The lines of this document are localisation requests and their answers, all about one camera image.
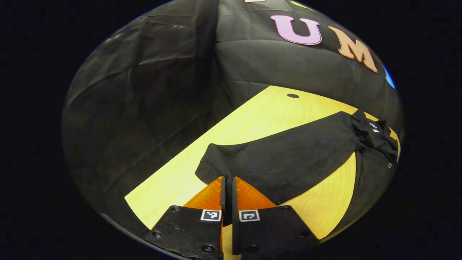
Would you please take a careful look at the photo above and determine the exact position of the black knit garment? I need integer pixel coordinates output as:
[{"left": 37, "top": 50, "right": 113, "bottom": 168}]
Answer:
[{"left": 195, "top": 108, "right": 401, "bottom": 206}]

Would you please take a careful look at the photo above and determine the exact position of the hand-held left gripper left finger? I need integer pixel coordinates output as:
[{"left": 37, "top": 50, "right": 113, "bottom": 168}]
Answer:
[{"left": 144, "top": 176, "right": 227, "bottom": 260}]

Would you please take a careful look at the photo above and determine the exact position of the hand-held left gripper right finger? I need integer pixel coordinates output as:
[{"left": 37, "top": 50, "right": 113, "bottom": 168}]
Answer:
[{"left": 231, "top": 176, "right": 320, "bottom": 260}]

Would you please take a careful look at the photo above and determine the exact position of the black backdrop cloth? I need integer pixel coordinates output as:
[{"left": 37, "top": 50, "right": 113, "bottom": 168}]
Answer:
[{"left": 61, "top": 0, "right": 405, "bottom": 231}]

